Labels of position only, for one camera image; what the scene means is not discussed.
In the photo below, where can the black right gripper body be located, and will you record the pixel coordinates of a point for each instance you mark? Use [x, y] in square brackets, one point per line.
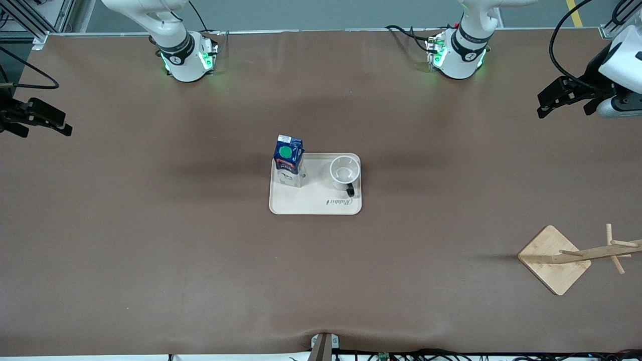
[7, 113]

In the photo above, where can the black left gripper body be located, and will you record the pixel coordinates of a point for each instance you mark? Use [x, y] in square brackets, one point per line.
[591, 80]

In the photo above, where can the blue white milk carton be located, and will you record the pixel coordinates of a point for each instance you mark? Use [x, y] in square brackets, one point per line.
[289, 158]

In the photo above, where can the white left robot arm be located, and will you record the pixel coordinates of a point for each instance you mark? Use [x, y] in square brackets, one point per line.
[464, 52]

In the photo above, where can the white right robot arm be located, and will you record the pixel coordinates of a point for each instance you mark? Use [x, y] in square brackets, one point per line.
[175, 45]

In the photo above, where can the wooden cup rack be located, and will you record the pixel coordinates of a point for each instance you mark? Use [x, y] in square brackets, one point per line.
[551, 255]

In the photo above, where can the beige plastic tray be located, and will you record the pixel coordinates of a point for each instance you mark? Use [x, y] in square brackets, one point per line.
[316, 198]

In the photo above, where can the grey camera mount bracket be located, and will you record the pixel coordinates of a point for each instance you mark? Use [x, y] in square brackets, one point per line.
[322, 347]

